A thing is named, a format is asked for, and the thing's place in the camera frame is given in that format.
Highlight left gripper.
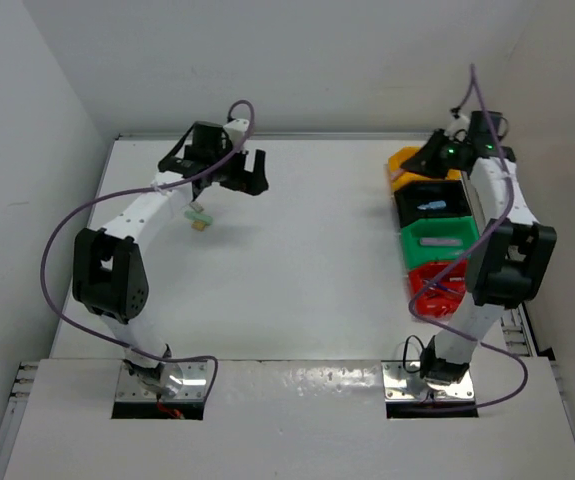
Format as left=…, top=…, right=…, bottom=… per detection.
left=207, top=139, right=268, bottom=196

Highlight blue highlighter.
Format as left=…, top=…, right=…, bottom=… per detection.
left=417, top=200, right=447, bottom=211

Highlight purple highlighter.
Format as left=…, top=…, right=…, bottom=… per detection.
left=419, top=237, right=463, bottom=247

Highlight blue gel pen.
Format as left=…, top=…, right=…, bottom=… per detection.
left=429, top=283, right=465, bottom=298

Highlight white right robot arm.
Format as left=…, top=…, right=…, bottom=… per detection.
left=400, top=110, right=557, bottom=384

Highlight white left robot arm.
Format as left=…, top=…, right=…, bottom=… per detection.
left=72, top=118, right=269, bottom=389

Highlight yellow bin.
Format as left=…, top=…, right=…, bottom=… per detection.
left=387, top=146, right=461, bottom=193

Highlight black bin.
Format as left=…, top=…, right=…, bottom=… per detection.
left=394, top=180, right=472, bottom=227

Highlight green highlighter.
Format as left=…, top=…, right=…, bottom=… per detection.
left=184, top=210, right=213, bottom=226

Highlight grey white eraser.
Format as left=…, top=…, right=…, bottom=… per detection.
left=189, top=202, right=204, bottom=213

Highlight green bin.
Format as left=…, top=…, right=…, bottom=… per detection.
left=400, top=216, right=479, bottom=270

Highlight red bin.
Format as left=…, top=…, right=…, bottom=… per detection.
left=408, top=261, right=467, bottom=319

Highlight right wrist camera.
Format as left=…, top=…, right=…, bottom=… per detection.
left=444, top=112, right=470, bottom=138

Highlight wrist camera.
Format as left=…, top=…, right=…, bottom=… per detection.
left=444, top=112, right=470, bottom=138
left=223, top=118, right=250, bottom=145

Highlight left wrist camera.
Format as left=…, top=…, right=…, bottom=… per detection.
left=223, top=118, right=250, bottom=145

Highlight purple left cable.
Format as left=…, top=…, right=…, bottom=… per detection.
left=40, top=99, right=256, bottom=404

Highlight purple cable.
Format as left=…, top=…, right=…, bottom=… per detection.
left=409, top=63, right=528, bottom=411
left=40, top=99, right=256, bottom=404

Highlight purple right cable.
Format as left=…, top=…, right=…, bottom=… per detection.
left=409, top=63, right=528, bottom=411

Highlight left base plate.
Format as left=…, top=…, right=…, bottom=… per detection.
left=115, top=361, right=209, bottom=403

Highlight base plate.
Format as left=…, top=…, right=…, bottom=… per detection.
left=115, top=361, right=209, bottom=403
left=381, top=360, right=475, bottom=405

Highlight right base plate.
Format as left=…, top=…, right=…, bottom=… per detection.
left=381, top=360, right=475, bottom=405

